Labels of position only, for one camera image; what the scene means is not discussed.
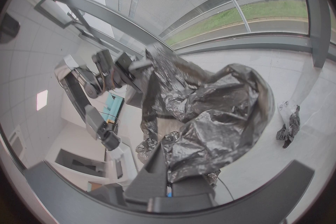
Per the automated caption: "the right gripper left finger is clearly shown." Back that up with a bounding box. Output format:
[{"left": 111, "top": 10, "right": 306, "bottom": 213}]
[{"left": 123, "top": 139, "right": 169, "bottom": 200}]

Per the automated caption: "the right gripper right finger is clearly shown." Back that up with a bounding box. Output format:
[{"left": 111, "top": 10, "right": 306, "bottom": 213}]
[{"left": 172, "top": 174, "right": 217, "bottom": 205}]

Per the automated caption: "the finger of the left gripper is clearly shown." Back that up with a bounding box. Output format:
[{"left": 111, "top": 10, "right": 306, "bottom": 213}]
[{"left": 128, "top": 58, "right": 154, "bottom": 72}]

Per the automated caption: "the black plastic bag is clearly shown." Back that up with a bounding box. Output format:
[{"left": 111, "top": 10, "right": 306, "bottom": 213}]
[{"left": 135, "top": 42, "right": 274, "bottom": 187}]

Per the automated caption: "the crumpled black plastic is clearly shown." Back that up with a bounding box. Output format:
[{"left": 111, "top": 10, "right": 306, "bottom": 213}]
[{"left": 276, "top": 105, "right": 301, "bottom": 149}]

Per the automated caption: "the blue-green curtain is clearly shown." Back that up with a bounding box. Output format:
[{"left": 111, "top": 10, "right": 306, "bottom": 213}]
[{"left": 103, "top": 93, "right": 124, "bottom": 122}]

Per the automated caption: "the window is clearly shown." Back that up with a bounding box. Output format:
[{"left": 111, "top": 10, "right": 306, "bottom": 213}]
[{"left": 24, "top": 0, "right": 336, "bottom": 69}]

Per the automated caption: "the clear printed wrapper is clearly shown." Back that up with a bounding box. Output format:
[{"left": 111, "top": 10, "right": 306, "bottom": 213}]
[{"left": 278, "top": 99, "right": 298, "bottom": 120}]

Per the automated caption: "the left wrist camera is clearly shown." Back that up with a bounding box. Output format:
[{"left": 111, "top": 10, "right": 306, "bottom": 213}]
[{"left": 91, "top": 49, "right": 114, "bottom": 74}]

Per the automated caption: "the black cable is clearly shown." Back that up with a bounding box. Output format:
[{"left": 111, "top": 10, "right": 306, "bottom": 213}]
[{"left": 216, "top": 177, "right": 236, "bottom": 201}]

